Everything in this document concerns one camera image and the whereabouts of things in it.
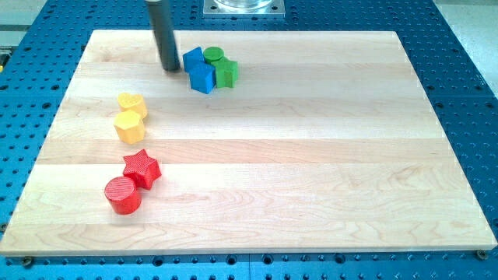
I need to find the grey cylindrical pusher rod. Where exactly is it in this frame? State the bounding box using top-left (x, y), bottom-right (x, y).
top-left (145, 0), bottom-right (180, 72)

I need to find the yellow heart block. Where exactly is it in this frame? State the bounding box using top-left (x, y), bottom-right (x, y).
top-left (117, 93), bottom-right (148, 119)

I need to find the red star block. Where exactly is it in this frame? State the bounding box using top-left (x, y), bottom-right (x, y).
top-left (123, 149), bottom-right (162, 191)

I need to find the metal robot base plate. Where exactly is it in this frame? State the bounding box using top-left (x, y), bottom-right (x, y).
top-left (202, 0), bottom-right (286, 18)

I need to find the blue block behind cube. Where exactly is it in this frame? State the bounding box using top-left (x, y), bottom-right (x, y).
top-left (183, 47), bottom-right (205, 72)

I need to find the yellow hexagon block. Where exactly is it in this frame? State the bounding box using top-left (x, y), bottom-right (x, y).
top-left (114, 110), bottom-right (146, 144)

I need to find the green cylinder block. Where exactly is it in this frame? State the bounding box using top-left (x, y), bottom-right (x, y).
top-left (203, 46), bottom-right (224, 64)

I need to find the wooden board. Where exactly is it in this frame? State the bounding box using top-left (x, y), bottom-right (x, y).
top-left (1, 30), bottom-right (497, 256)

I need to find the red cylinder block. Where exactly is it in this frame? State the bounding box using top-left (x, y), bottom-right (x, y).
top-left (104, 177), bottom-right (142, 215)

